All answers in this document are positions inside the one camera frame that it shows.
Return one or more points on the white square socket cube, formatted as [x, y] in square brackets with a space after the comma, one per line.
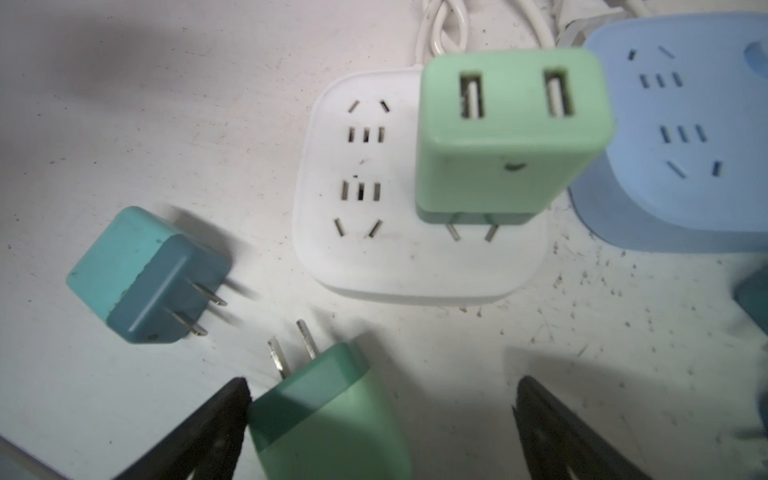
[355, 226]

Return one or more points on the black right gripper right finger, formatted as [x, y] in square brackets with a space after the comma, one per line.
[557, 444]

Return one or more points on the blue square socket cube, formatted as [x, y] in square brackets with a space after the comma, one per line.
[686, 171]

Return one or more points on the teal charger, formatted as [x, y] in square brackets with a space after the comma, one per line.
[751, 296]
[148, 280]

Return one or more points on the light green charger plug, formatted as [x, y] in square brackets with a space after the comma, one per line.
[330, 419]

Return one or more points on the teal charger front left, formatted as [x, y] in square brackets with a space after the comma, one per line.
[148, 280]

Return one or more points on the teal charger right upper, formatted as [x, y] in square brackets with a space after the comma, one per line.
[751, 296]

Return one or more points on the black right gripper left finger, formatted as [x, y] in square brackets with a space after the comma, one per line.
[206, 445]

